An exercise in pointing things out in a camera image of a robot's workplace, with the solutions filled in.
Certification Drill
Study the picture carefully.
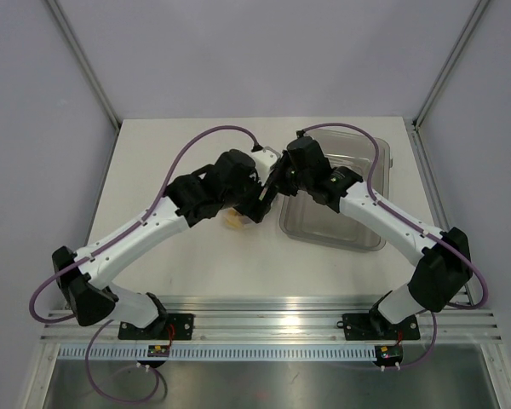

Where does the purple cable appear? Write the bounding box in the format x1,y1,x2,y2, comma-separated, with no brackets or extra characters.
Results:
28,125,261,404
296,123,490,372

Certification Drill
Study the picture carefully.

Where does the right small circuit board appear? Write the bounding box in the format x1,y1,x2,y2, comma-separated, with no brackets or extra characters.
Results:
376,345,404,365

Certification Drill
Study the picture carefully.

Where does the white slotted cable duct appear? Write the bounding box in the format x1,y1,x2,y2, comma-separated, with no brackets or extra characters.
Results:
58,343,376,362

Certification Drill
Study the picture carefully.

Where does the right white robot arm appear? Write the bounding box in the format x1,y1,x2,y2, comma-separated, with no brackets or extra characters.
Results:
256,136,473,338

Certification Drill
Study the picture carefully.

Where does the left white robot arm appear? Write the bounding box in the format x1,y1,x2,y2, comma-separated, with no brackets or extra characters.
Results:
52,147,280,339

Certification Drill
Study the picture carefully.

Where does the small circuit board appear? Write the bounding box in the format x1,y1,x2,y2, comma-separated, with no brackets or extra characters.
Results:
147,345,169,357
376,345,404,365

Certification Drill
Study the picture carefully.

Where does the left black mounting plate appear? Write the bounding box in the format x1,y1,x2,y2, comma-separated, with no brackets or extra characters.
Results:
118,313,195,341

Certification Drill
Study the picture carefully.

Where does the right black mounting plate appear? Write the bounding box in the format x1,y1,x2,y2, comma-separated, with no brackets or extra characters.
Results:
336,313,421,341

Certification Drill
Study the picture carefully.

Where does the left small circuit board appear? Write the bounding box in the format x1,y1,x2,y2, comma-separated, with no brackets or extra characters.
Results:
147,345,169,357

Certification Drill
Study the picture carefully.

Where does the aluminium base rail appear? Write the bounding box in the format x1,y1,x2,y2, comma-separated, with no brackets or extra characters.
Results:
40,296,502,346

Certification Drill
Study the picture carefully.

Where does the clear grey plastic bin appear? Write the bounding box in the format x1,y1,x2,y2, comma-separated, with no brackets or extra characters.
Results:
278,130,393,254

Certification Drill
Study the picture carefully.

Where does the right aluminium frame post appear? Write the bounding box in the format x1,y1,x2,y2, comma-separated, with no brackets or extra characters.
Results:
412,0,493,132

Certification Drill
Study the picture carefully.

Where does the orange toy fruit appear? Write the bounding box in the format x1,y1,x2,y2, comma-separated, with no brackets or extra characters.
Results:
224,215,245,229

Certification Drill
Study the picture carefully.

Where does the aluminium frame post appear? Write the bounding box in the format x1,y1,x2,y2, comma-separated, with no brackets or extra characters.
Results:
412,0,493,132
42,0,122,135

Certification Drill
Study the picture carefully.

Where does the clear zip top bag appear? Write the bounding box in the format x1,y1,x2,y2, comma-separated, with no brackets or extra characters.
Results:
222,209,255,230

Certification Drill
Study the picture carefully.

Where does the left aluminium frame post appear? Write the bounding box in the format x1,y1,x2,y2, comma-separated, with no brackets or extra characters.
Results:
42,0,122,135

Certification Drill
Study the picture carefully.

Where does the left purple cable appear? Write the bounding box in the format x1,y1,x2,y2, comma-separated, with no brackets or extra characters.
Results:
28,125,261,404

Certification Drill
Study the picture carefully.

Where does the black mounting plate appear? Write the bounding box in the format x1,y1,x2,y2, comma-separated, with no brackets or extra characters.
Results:
118,313,195,341
336,313,421,341

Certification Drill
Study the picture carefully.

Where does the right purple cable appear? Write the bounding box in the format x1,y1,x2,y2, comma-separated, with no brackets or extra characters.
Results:
296,123,490,372

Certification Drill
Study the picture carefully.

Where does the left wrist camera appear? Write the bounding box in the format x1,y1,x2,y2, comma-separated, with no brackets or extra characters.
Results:
250,147,281,180

